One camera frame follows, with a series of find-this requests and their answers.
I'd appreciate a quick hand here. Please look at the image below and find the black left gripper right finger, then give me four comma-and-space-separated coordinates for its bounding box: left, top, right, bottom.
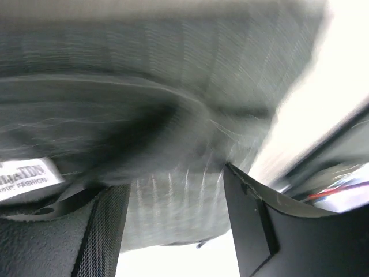
224, 164, 368, 276

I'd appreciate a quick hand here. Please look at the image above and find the black pinstripe long sleeve shirt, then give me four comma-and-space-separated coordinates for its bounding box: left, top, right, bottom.
1, 1, 326, 252

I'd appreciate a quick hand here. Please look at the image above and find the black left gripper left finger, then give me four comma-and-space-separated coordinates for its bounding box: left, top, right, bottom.
1, 185, 130, 276

